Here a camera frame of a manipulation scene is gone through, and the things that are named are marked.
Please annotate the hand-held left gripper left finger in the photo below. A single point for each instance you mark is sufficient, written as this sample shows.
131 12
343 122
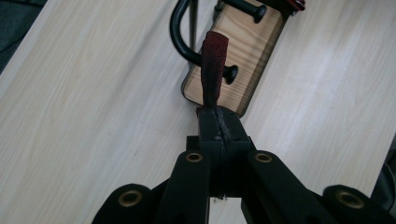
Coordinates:
211 133

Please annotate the black hook rack wooden base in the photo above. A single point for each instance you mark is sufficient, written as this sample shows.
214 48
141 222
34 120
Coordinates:
249 40

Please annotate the striped red bow tie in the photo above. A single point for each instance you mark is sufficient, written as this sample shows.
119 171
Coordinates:
297 3

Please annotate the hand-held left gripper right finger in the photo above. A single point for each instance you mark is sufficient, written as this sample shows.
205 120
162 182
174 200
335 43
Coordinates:
236 137

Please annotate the dark red bow tie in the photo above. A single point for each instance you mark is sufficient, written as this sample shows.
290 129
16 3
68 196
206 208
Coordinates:
212 68

